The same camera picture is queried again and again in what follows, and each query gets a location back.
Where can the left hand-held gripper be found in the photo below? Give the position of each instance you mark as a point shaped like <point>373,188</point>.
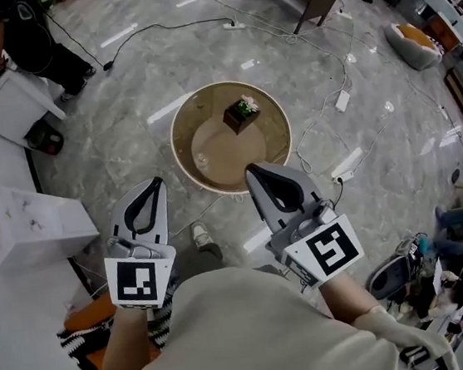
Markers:
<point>136,281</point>

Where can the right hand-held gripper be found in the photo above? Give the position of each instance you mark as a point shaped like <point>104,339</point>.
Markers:
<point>331,249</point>

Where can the person's right forearm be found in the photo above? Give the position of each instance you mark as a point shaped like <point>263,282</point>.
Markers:
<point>346,298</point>

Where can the person's left forearm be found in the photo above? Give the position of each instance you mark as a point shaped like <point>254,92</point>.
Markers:
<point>125,344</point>

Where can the person's grey shoe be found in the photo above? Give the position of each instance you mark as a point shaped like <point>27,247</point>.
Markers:
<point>202,236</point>

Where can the white power strip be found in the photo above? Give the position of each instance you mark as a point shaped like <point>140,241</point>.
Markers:
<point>342,175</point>
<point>234,25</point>

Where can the person's dark trouser leg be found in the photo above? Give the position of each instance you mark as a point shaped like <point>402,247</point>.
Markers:
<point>199,263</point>

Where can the round glass side table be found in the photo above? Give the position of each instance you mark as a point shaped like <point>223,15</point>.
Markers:
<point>219,152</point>

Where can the dark brown flower box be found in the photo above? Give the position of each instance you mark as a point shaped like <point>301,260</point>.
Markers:
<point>240,118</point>

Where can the white storage box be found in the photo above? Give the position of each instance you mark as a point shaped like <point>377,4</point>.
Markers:
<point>40,228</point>

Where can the orange cushion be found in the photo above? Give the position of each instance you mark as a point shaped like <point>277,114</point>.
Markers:
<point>90,314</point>

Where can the white power adapter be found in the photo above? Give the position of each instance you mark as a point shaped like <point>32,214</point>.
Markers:
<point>342,100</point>

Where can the black and red bin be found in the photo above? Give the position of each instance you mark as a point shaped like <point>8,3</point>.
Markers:
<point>45,138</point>

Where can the grey backpack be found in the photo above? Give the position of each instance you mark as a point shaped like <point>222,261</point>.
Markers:
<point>387,280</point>

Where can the black and white knitted rug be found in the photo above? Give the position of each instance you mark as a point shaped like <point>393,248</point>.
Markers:
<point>73,346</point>

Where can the person's beige top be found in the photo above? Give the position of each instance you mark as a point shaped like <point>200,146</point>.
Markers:
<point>250,337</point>

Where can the white cabinet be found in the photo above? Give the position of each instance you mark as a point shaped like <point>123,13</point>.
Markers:
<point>12,102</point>

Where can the grey and orange beanbag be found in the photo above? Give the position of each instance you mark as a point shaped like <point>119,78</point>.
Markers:
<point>413,46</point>

